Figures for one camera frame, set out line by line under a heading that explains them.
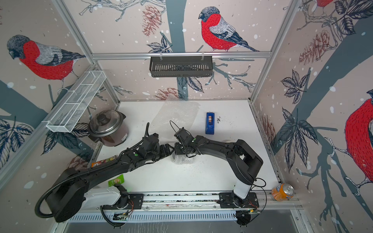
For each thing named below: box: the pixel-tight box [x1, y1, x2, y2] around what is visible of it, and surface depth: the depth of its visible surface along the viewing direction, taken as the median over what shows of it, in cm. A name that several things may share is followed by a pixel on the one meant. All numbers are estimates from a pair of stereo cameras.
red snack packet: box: [90, 155, 118, 168], surface depth 88 cm
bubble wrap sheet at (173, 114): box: [150, 93, 202, 143], surface depth 116 cm
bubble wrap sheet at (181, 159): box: [170, 153, 195, 165], surface depth 83 cm
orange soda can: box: [271, 183, 295, 202], surface depth 69 cm
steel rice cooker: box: [87, 109, 130, 147], surface depth 87 cm
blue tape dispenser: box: [205, 112, 216, 135], surface depth 103 cm
